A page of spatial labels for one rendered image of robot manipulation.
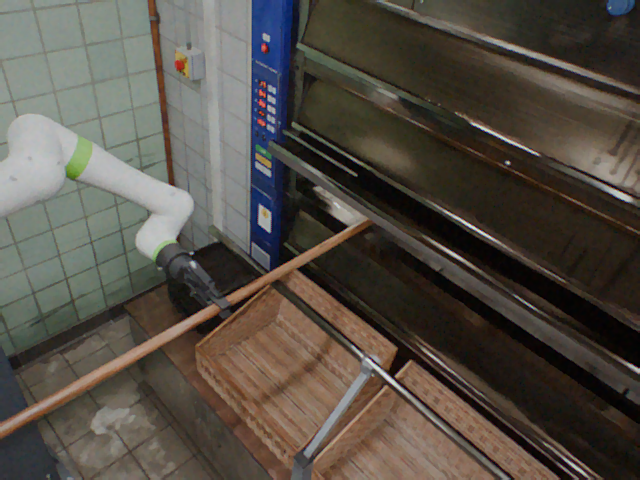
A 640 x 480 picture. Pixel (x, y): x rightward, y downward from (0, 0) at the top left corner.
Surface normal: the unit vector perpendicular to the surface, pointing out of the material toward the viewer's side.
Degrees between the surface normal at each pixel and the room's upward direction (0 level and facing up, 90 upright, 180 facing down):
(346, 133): 70
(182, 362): 0
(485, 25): 90
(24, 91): 90
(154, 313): 0
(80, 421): 0
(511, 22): 90
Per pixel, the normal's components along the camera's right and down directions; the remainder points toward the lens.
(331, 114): -0.65, 0.11
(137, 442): 0.08, -0.77
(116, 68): 0.69, 0.51
